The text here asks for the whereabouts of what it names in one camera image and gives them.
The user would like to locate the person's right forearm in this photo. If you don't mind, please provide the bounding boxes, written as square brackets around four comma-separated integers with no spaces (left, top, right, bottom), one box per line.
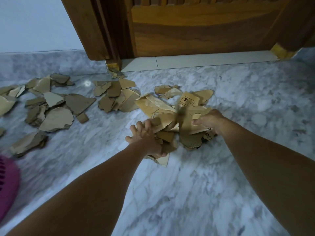
[217,117,315,236]

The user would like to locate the person's right hand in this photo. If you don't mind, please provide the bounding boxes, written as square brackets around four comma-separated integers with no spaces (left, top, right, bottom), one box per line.
[192,109,228,136]

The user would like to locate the person's left forearm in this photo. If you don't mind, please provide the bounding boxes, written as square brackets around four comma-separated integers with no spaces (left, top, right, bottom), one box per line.
[5,141,153,236]

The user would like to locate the pink plastic basket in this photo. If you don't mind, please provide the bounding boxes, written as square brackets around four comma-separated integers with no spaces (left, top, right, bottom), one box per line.
[0,155,21,223]

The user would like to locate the white door threshold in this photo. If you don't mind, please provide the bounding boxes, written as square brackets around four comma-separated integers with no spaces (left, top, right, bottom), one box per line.
[120,50,280,72]

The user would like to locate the gathered heap of cardboard scraps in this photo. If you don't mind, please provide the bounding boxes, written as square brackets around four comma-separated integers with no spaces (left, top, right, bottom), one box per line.
[134,85,215,167]

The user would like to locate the person's left hand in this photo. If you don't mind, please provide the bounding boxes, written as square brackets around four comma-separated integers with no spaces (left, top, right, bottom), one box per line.
[125,120,168,158]

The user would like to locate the scattered torn cardboard pieces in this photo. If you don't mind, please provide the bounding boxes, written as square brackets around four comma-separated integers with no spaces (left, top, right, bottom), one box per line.
[93,77,141,113]
[0,73,97,158]

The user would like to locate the dark wooden door frame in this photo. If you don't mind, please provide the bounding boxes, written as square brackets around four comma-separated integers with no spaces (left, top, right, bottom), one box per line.
[60,0,135,72]

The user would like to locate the brown wooden door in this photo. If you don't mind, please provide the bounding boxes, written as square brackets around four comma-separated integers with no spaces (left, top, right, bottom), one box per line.
[130,0,297,58]

